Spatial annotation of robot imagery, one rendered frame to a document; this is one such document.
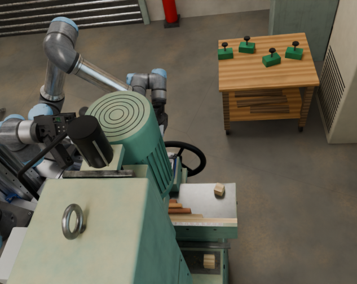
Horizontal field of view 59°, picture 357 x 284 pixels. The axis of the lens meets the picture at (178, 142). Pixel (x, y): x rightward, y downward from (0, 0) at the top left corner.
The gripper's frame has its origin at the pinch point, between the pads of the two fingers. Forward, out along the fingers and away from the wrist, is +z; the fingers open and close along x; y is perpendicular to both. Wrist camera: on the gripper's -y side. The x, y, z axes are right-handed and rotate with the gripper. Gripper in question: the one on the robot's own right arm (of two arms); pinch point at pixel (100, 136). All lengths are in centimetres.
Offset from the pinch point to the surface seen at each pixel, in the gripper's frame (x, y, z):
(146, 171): -20.1, -4.2, 19.3
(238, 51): 161, 25, 46
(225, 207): 24, -35, 36
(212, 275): 13, -57, 31
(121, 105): -14.9, 10.8, 13.3
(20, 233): -37.9, -10.4, -2.2
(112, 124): -19.5, 7.1, 12.2
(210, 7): 303, 79, 19
